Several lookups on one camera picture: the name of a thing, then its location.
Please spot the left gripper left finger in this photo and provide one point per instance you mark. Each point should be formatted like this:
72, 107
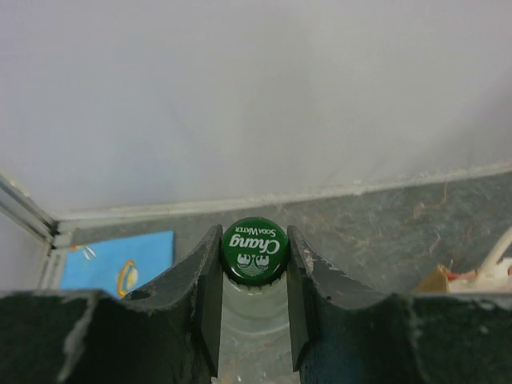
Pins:
167, 331

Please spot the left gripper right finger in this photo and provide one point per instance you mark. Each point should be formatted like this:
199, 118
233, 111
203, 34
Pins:
343, 331

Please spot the green cap glass soda bottle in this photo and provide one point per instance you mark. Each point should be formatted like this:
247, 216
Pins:
255, 334

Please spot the canvas tote bag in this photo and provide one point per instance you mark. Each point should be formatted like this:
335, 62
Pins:
493, 275

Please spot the blue patterned cloth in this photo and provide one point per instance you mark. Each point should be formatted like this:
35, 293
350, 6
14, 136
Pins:
120, 265

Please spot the left aluminium corner post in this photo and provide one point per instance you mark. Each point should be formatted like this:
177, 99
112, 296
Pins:
33, 250

